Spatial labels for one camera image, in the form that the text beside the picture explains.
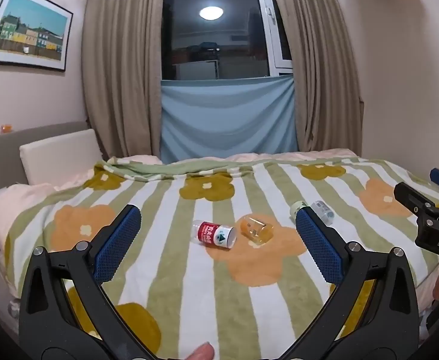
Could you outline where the red label plastic bottle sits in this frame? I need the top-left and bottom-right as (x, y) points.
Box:
(193, 220), (238, 250)

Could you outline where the green label plastic bottle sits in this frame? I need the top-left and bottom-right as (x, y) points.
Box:
(289, 200), (336, 223)

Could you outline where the window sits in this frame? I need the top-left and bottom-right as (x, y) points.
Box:
(161, 0), (293, 82)

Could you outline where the light blue cloth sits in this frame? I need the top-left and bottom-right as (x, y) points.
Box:
(160, 74), (299, 164)

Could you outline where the white cushion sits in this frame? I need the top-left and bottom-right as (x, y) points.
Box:
(19, 128), (102, 187)

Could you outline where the striped floral blanket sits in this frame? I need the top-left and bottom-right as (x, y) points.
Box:
(4, 157), (439, 360)

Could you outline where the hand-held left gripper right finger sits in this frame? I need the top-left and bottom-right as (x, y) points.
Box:
(275, 207), (419, 360)

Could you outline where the framed houses wall picture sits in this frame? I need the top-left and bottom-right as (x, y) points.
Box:
(0, 0), (74, 72)

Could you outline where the clear glass cup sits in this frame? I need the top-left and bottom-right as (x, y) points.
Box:
(240, 214), (275, 244)

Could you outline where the person's left hand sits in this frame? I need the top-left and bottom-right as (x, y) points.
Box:
(185, 342), (215, 360)

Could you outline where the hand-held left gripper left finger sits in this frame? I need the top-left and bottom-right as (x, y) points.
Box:
(18, 204), (158, 360)

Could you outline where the beige curtain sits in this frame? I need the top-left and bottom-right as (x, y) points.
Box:
(269, 0), (365, 154)
(81, 0), (167, 164)

